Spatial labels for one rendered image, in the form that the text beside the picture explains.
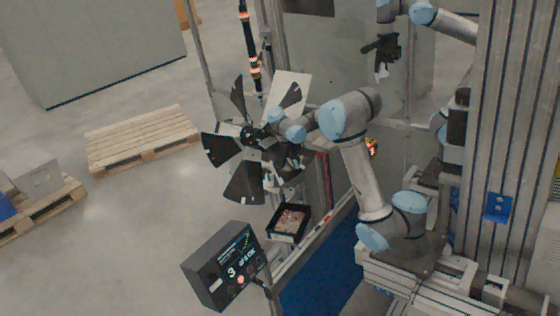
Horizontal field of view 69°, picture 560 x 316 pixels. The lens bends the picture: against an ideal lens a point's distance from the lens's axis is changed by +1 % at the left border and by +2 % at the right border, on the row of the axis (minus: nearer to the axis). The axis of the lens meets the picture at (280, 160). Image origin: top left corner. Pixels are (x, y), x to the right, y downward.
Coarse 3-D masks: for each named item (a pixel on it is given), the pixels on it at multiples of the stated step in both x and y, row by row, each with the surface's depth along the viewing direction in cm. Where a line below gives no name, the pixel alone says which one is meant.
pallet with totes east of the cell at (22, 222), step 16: (64, 176) 420; (16, 192) 408; (64, 192) 393; (80, 192) 402; (16, 208) 383; (32, 208) 378; (64, 208) 395; (0, 224) 365; (16, 224) 366; (32, 224) 376; (0, 240) 365
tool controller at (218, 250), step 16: (240, 224) 145; (208, 240) 143; (224, 240) 139; (240, 240) 141; (256, 240) 146; (192, 256) 137; (208, 256) 134; (224, 256) 136; (240, 256) 141; (256, 256) 146; (192, 272) 131; (208, 272) 131; (240, 272) 141; (256, 272) 146; (208, 288) 131; (224, 288) 136; (240, 288) 141; (208, 304) 137; (224, 304) 136
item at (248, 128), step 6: (246, 126) 207; (252, 126) 204; (240, 132) 208; (246, 132) 207; (252, 132) 204; (258, 132) 204; (264, 132) 209; (270, 132) 211; (240, 138) 208; (246, 138) 207; (252, 138) 204; (258, 138) 204; (264, 138) 208; (246, 144) 205; (252, 144) 204; (258, 144) 206; (264, 150) 212
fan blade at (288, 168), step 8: (272, 144) 203; (272, 152) 199; (304, 152) 198; (312, 152) 197; (272, 160) 196; (304, 160) 194; (280, 168) 193; (288, 168) 192; (304, 168) 192; (288, 176) 191
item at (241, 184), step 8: (248, 160) 209; (240, 168) 208; (248, 168) 209; (256, 168) 210; (232, 176) 208; (240, 176) 208; (248, 176) 208; (256, 176) 209; (232, 184) 208; (240, 184) 208; (248, 184) 208; (256, 184) 209; (224, 192) 209; (232, 192) 208; (240, 192) 208; (248, 192) 208; (256, 192) 208; (232, 200) 208; (240, 200) 208; (248, 200) 208; (256, 200) 208; (264, 200) 208
